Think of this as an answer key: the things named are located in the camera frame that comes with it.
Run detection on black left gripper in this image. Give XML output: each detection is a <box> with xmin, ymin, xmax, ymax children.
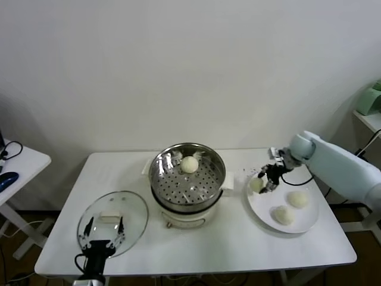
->
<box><xmin>79</xmin><ymin>216</ymin><xmax>125</xmax><ymax>278</ymax></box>

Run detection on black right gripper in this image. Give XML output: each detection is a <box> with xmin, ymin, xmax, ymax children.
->
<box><xmin>258</xmin><ymin>165</ymin><xmax>283</xmax><ymax>195</ymax></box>

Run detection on white steamed baozi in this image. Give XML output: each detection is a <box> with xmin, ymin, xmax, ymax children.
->
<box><xmin>248</xmin><ymin>178</ymin><xmax>266</xmax><ymax>193</ymax></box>
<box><xmin>269</xmin><ymin>205</ymin><xmax>296</xmax><ymax>226</ymax></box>
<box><xmin>180</xmin><ymin>156</ymin><xmax>199</xmax><ymax>175</ymax></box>
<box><xmin>286</xmin><ymin>191</ymin><xmax>309</xmax><ymax>209</ymax></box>

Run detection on stainless steel steamer basket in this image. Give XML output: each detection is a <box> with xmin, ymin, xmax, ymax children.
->
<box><xmin>141</xmin><ymin>142</ymin><xmax>236</xmax><ymax>214</ymax></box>

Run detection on white round plate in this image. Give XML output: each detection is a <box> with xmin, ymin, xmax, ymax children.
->
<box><xmin>246</xmin><ymin>174</ymin><xmax>320</xmax><ymax>234</ymax></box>

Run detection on glass pot lid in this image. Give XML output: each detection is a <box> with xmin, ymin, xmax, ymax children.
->
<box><xmin>76</xmin><ymin>190</ymin><xmax>149</xmax><ymax>259</ymax></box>

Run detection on white electric cooker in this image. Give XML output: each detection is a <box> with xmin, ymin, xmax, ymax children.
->
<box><xmin>151</xmin><ymin>184</ymin><xmax>233</xmax><ymax>230</ymax></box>

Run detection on white side table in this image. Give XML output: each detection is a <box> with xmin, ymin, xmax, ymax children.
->
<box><xmin>0</xmin><ymin>138</ymin><xmax>52</xmax><ymax>260</ymax></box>

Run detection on blue computer mouse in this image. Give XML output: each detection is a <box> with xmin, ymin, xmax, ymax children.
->
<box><xmin>0</xmin><ymin>172</ymin><xmax>19</xmax><ymax>191</ymax></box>

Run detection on white shelf board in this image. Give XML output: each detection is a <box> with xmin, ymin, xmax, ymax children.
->
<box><xmin>353</xmin><ymin>109</ymin><xmax>381</xmax><ymax>133</ymax></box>

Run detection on pale green plastic object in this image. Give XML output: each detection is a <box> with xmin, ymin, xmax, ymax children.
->
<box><xmin>356</xmin><ymin>79</ymin><xmax>381</xmax><ymax>116</ymax></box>

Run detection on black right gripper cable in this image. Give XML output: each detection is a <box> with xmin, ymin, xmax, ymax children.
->
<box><xmin>279</xmin><ymin>174</ymin><xmax>315</xmax><ymax>187</ymax></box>

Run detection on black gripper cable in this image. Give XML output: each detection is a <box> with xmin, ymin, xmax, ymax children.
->
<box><xmin>73</xmin><ymin>252</ymin><xmax>89</xmax><ymax>272</ymax></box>
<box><xmin>279</xmin><ymin>174</ymin><xmax>315</xmax><ymax>187</ymax></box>

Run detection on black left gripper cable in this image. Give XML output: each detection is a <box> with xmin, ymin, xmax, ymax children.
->
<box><xmin>73</xmin><ymin>252</ymin><xmax>89</xmax><ymax>272</ymax></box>

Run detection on white floor cable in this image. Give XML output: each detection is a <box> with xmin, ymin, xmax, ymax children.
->
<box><xmin>0</xmin><ymin>219</ymin><xmax>54</xmax><ymax>239</ymax></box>

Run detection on white table leg frame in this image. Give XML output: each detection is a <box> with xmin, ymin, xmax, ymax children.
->
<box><xmin>279</xmin><ymin>266</ymin><xmax>325</xmax><ymax>286</ymax></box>

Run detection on white and black power cable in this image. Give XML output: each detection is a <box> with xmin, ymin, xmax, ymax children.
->
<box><xmin>355</xmin><ymin>129</ymin><xmax>381</xmax><ymax>158</ymax></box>

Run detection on thin black cable loop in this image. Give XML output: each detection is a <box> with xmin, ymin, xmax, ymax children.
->
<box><xmin>0</xmin><ymin>140</ymin><xmax>24</xmax><ymax>163</ymax></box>

